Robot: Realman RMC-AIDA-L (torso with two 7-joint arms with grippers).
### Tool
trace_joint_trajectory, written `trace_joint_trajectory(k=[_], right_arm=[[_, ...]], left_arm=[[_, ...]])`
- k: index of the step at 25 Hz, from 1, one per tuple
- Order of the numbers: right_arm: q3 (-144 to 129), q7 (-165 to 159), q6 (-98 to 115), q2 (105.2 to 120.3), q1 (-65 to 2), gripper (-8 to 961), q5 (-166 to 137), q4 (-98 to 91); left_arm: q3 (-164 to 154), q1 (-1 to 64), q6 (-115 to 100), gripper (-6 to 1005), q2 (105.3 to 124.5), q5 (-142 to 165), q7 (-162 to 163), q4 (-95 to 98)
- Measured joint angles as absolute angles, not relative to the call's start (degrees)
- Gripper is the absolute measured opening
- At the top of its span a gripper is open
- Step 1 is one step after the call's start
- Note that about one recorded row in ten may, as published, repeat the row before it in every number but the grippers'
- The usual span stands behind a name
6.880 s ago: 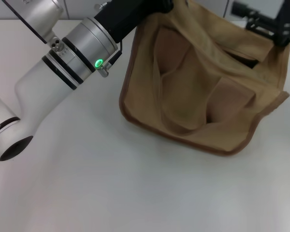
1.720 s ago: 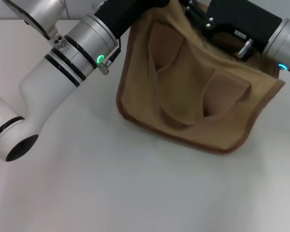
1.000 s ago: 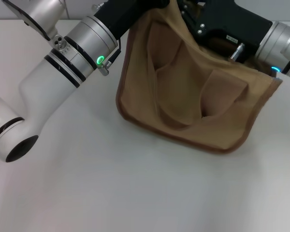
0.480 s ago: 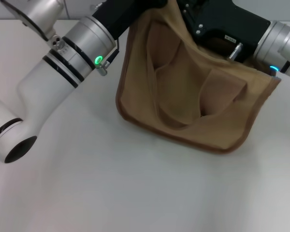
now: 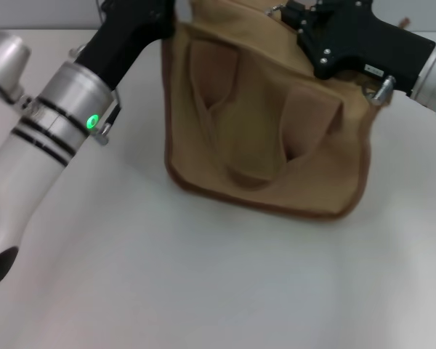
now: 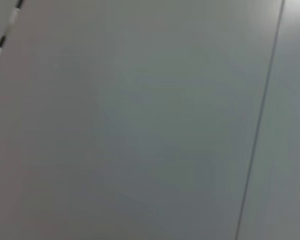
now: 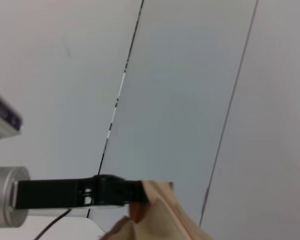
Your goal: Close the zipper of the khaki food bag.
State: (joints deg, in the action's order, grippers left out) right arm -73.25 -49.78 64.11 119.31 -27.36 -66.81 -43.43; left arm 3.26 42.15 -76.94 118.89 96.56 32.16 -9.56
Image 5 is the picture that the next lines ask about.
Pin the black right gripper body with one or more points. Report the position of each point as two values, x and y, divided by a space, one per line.
359 40

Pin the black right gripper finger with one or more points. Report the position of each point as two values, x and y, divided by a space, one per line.
296 16
305 2

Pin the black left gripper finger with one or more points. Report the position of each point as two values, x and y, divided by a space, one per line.
168 18

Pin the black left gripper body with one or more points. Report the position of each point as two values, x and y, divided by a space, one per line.
123 40

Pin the silver metal zipper pull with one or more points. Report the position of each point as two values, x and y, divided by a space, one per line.
274 11

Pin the khaki canvas food bag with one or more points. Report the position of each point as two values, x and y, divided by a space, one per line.
258 145

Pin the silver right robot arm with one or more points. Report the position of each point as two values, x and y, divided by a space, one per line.
434 80

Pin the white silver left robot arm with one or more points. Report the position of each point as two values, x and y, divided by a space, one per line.
40 145

